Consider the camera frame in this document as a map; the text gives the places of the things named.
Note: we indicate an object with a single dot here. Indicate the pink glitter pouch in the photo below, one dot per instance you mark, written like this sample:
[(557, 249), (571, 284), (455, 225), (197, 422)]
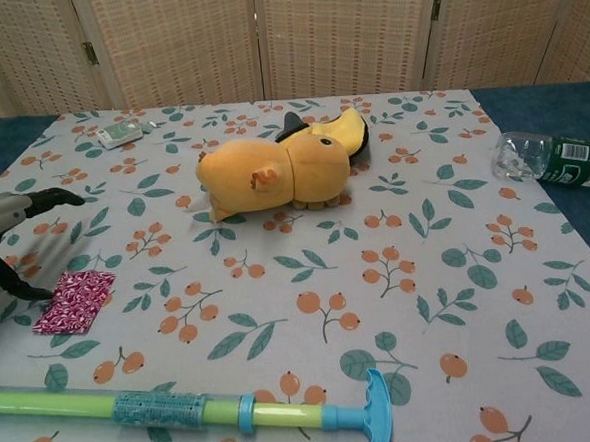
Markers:
[(77, 302)]

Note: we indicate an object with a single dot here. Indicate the small green white box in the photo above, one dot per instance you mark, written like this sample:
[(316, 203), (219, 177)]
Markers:
[(118, 135)]

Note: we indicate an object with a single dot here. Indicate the green blue toy water pump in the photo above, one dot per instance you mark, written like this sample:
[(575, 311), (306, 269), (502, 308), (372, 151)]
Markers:
[(161, 407)]

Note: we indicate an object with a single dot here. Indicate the bamboo folding screen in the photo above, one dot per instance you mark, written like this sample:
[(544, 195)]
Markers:
[(189, 42)]

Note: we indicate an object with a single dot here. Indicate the yellow plush duck toy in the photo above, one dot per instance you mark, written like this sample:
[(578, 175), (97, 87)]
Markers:
[(272, 174)]

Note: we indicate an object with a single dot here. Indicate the floral print tablecloth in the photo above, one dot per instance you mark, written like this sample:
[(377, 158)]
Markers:
[(303, 280)]

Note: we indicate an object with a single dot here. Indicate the clear plastic water bottle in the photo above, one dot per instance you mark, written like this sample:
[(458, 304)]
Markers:
[(567, 159)]

